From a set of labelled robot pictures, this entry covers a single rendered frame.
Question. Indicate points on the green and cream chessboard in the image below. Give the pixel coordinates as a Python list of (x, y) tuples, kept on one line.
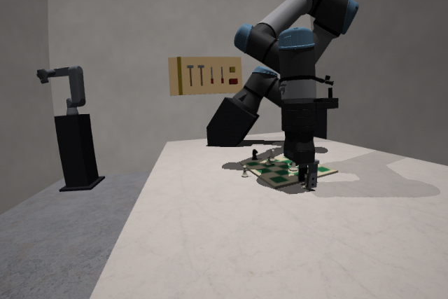
[(278, 174)]

